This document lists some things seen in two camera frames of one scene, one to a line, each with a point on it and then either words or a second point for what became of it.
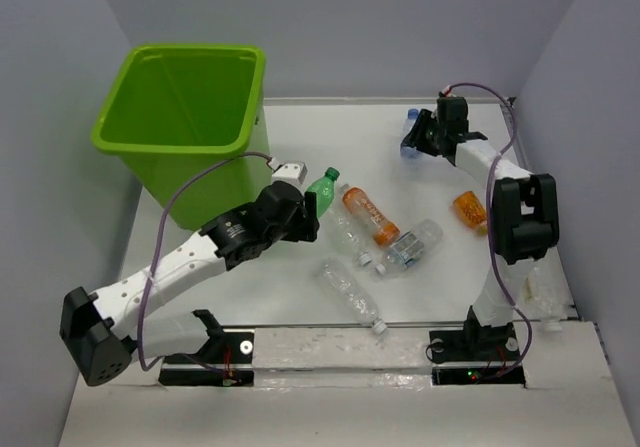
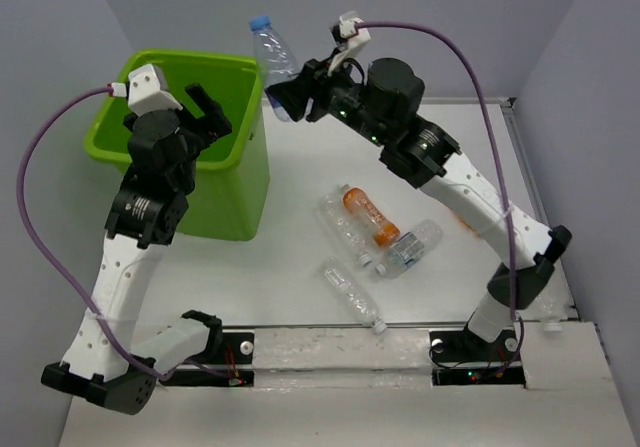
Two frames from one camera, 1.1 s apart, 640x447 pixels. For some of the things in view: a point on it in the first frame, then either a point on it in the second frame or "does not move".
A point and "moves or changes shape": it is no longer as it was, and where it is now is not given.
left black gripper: (307, 228) -> (210, 126)
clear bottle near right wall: (545, 298) does not move
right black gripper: (415, 137) -> (313, 81)
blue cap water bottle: (409, 151) moves or changes shape
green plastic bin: (192, 121) does not move
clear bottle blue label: (421, 238) does not move
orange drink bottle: (356, 201) does not move
